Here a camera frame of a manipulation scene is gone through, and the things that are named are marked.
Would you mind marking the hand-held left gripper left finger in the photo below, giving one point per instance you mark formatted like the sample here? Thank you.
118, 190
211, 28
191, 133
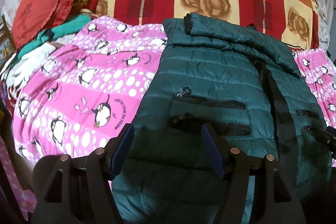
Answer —
122, 150

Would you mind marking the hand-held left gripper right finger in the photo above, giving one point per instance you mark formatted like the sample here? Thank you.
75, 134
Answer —
212, 153

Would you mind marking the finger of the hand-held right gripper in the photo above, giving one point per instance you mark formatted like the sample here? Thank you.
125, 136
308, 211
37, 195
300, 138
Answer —
319, 136

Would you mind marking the green puffer jacket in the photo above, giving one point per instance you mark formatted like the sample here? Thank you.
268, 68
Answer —
210, 77

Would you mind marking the pink penguin print blanket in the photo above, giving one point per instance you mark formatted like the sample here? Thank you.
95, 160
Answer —
78, 87

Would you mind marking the white floral sheet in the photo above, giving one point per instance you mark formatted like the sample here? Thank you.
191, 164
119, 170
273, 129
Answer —
324, 11

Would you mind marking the white patterned cloth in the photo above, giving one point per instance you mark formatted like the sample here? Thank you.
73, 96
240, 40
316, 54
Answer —
29, 61

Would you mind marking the teal green cloth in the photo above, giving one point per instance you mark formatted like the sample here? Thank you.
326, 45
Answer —
68, 27

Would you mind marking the yellow brown cloth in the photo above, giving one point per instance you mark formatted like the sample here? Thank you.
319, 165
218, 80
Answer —
81, 1

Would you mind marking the red heart cushion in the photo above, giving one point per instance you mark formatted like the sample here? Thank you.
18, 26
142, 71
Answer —
36, 11

